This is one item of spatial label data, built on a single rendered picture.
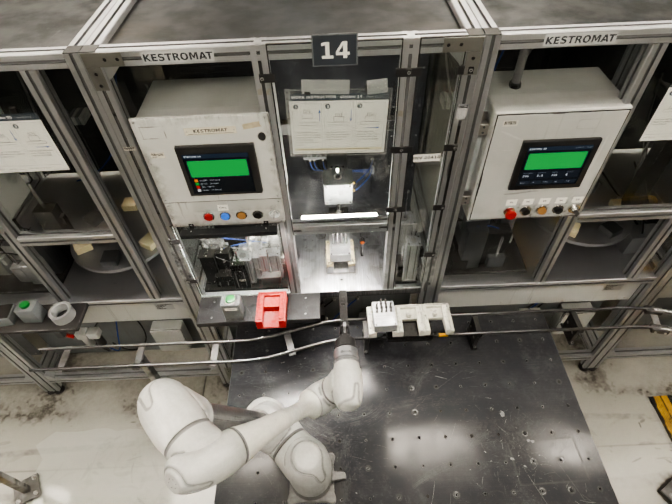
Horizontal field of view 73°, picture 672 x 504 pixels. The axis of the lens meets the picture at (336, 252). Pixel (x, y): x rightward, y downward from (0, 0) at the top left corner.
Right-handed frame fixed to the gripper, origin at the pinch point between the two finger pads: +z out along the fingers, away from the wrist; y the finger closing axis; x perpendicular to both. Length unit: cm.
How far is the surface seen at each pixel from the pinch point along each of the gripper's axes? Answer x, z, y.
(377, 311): -14.8, 7.9, -18.8
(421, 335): -33.5, 0.3, -27.5
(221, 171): 38, 18, 52
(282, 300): 26.0, 13.8, -15.9
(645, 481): -152, -41, -112
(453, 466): -40, -48, -44
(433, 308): -40.7, 12.9, -25.8
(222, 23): 33, 42, 89
